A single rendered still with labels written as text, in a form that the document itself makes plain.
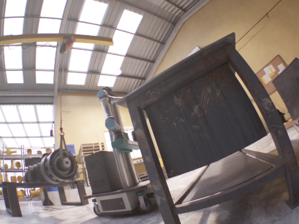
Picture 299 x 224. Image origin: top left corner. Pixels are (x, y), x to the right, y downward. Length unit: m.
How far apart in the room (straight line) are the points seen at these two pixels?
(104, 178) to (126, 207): 0.44
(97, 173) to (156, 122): 1.22
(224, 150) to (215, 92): 0.29
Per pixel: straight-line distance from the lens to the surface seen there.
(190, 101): 0.73
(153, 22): 7.82
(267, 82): 5.33
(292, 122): 3.51
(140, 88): 0.75
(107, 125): 1.52
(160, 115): 0.77
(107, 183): 1.73
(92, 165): 1.86
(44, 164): 2.55
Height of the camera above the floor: 0.43
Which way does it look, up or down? 24 degrees up
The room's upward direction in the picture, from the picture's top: 19 degrees counter-clockwise
